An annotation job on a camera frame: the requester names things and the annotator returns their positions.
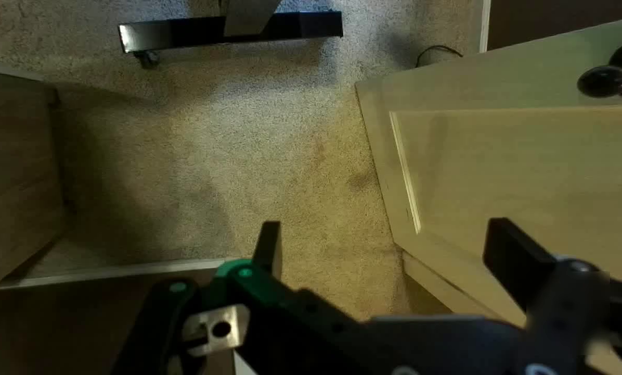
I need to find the black round door knob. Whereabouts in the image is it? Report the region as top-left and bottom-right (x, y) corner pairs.
(576, 39), (622, 102)

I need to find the black stand base with caster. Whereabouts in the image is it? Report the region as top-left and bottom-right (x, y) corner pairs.
(117, 8), (346, 72)

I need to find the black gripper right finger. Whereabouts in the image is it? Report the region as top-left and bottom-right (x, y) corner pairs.
(480, 217), (559, 317)

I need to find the aluminium table rail frame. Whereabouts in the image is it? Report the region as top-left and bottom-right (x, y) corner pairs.
(0, 256), (234, 292)

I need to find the wooden table side panel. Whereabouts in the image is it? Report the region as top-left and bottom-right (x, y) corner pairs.
(0, 68), (70, 292)

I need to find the white panel door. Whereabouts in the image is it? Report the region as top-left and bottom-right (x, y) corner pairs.
(355, 17), (622, 375)

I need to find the black floor cable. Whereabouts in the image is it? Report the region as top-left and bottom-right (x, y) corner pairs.
(413, 45), (467, 69)

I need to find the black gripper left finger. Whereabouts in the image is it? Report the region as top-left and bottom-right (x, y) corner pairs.
(249, 220), (285, 277)

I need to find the white door frame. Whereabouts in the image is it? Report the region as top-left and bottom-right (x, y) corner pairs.
(477, 0), (494, 54)

